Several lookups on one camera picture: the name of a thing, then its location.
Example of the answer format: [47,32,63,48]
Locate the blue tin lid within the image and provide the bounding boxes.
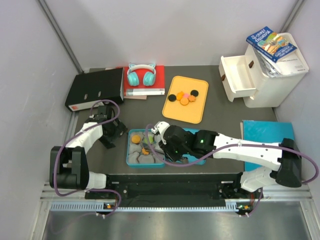
[165,128,209,164]

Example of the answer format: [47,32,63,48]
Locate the orange flower cookie bottom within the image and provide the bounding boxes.
[141,148,150,155]

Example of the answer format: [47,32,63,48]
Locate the orange flower cookie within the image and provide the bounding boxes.
[188,95,196,102]
[141,148,150,155]
[176,91,185,101]

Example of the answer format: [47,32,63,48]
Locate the green cookie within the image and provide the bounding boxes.
[148,134,154,144]

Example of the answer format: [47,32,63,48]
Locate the round orange cookie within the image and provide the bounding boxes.
[131,134,141,145]
[180,97,189,106]

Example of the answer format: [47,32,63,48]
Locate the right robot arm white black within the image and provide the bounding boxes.
[144,121,303,198]

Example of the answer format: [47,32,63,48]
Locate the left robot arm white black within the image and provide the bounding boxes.
[49,105,128,199]

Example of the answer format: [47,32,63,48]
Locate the blue cookie tin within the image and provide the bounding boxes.
[126,129,165,168]

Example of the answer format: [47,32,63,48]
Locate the yellow tray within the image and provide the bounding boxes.
[162,76,209,124]

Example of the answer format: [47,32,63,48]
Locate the black cookie left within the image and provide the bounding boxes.
[168,94,177,102]

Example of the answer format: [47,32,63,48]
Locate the black cookie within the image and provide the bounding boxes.
[168,94,177,102]
[190,89,199,97]

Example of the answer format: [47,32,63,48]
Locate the orange flower cookie right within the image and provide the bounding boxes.
[188,95,196,102]

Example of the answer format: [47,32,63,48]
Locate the orange flower cookie top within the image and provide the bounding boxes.
[176,91,185,101]

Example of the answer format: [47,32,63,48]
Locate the black cookie right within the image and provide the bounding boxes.
[190,89,199,97]

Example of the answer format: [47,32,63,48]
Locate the red book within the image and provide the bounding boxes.
[124,65,165,99]

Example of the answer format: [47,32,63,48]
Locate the teal cat ear headphones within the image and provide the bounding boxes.
[127,63,157,87]

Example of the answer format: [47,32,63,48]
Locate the blue folder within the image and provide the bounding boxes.
[242,119,297,172]

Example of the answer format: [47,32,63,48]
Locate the white drawer cabinet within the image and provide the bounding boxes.
[219,33,309,108]

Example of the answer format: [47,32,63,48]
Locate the silver foil packet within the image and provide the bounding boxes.
[253,48,282,78]

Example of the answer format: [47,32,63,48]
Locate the blue paperback book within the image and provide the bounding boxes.
[246,26,298,63]

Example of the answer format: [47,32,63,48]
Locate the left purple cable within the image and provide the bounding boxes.
[54,99,123,219]

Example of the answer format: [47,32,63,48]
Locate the purple cable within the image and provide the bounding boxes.
[144,123,320,218]
[54,99,123,219]

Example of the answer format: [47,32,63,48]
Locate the black ring binder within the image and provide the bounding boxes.
[65,67,125,112]

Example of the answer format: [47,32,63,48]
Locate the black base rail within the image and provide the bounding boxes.
[84,173,266,201]

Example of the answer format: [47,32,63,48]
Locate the grey cable duct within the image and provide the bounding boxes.
[50,201,239,213]

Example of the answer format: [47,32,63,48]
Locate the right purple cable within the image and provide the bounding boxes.
[144,123,320,218]

